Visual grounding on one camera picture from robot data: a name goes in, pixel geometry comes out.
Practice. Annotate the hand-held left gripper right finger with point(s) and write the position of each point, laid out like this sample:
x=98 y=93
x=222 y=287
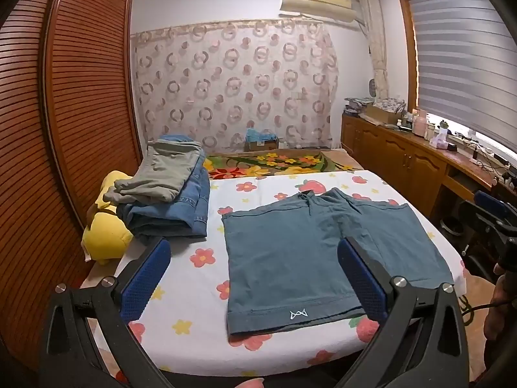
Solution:
x=363 y=283

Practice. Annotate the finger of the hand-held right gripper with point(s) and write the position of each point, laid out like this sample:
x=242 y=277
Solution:
x=490 y=204

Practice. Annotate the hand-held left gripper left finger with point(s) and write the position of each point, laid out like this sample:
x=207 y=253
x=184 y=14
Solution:
x=146 y=282

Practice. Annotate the teal short pants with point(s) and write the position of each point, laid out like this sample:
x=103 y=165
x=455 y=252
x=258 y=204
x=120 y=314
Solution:
x=299 y=258

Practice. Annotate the folded grey-green pants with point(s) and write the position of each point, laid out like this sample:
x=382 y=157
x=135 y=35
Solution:
x=161 y=169

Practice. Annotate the person's right hand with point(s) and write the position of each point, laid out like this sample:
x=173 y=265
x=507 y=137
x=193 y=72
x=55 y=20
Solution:
x=501 y=307

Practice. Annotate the dark round bin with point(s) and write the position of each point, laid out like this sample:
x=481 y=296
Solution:
x=452 y=227

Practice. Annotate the white power strip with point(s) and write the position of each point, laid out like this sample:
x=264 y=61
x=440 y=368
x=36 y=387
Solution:
x=486 y=157

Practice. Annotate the white floral bed sheet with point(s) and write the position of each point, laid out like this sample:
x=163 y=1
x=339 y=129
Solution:
x=194 y=299

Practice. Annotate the yellow plush toy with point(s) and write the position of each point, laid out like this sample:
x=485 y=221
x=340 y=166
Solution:
x=103 y=238

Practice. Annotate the folded blue jeans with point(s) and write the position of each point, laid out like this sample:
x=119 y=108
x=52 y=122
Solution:
x=177 y=214

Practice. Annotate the wooden side cabinet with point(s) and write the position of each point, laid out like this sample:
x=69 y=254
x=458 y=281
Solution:
x=396 y=157

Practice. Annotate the pink bottle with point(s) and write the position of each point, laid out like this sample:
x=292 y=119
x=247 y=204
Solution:
x=421 y=123

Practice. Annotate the patterned fabric bag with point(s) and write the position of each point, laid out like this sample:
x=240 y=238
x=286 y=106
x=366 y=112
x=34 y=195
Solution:
x=394 y=104

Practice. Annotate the open flat cardboard box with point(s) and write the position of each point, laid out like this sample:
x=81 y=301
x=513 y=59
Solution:
x=381 y=114

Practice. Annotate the grey striped window blind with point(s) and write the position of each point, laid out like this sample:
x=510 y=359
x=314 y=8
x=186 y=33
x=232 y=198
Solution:
x=464 y=56

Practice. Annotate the colourful floral blanket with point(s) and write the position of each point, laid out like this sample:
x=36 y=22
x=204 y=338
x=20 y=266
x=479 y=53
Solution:
x=274 y=161

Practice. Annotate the pile of papers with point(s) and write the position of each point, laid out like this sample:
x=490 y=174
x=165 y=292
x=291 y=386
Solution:
x=357 y=105

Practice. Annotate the small cardboard box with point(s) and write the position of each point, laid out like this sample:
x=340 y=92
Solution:
x=262 y=145

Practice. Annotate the wooden slatted wardrobe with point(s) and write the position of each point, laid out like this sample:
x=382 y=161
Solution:
x=68 y=109

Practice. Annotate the cream tied window curtain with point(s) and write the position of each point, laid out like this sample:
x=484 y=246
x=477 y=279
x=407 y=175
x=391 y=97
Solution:
x=375 y=40

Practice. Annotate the cream wall air conditioner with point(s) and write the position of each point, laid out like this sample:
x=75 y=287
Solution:
x=319 y=0

